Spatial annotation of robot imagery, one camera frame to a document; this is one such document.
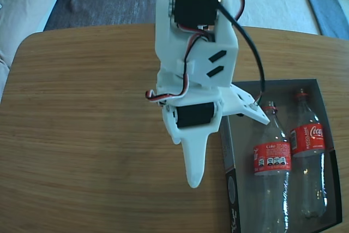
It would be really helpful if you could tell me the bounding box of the grey cardboard box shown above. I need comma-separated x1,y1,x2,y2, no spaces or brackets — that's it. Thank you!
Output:
219,79,343,233

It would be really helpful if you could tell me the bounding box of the blue fabric strip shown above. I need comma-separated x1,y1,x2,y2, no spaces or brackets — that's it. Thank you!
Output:
296,0,349,40

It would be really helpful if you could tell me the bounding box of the white rug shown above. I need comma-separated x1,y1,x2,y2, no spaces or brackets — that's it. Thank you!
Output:
211,0,320,36

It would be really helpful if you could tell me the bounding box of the white sofa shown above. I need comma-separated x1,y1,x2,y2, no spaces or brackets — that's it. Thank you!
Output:
0,0,70,71

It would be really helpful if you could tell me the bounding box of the clear bottle nutrition marks label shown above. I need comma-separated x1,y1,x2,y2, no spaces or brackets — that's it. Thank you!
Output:
252,101,292,233

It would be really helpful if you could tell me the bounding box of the clear bottle script logo label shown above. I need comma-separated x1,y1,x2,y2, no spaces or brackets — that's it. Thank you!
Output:
290,88,328,219

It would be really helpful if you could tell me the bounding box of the flat white camera plate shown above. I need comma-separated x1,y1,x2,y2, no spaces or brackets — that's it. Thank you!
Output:
220,81,270,124

